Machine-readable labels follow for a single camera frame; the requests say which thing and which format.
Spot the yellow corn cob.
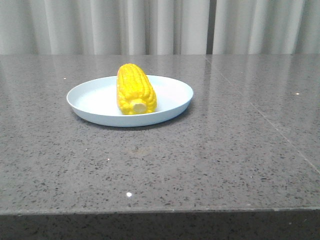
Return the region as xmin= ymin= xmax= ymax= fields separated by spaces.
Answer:
xmin=116 ymin=63 xmax=157 ymax=115

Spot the light blue round plate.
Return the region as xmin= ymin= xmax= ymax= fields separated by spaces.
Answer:
xmin=66 ymin=75 xmax=194 ymax=127

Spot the white pleated curtain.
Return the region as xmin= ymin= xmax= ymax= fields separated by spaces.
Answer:
xmin=0 ymin=0 xmax=320 ymax=55

